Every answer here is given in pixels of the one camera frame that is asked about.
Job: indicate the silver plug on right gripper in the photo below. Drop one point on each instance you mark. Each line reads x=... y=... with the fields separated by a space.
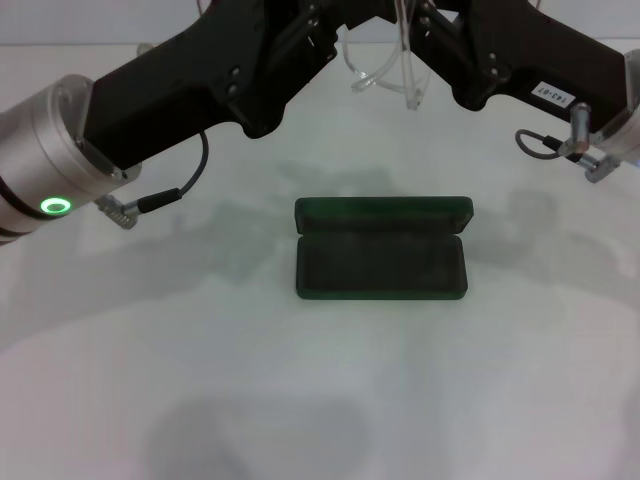
x=580 y=127

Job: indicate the silver plug on gripper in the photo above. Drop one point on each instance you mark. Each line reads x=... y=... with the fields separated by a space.
x=580 y=127
x=143 y=48

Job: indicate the clear white glasses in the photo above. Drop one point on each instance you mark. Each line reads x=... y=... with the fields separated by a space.
x=365 y=81

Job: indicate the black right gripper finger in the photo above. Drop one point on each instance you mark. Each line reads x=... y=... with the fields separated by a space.
x=320 y=30

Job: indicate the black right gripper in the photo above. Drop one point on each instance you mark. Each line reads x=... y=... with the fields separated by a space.
x=540 y=55

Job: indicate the green glasses case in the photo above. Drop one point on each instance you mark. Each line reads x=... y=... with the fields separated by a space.
x=360 y=270

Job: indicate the silver plug on left gripper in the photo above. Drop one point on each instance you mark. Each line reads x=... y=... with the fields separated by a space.
x=143 y=48

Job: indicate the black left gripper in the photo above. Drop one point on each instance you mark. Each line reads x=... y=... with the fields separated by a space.
x=165 y=85

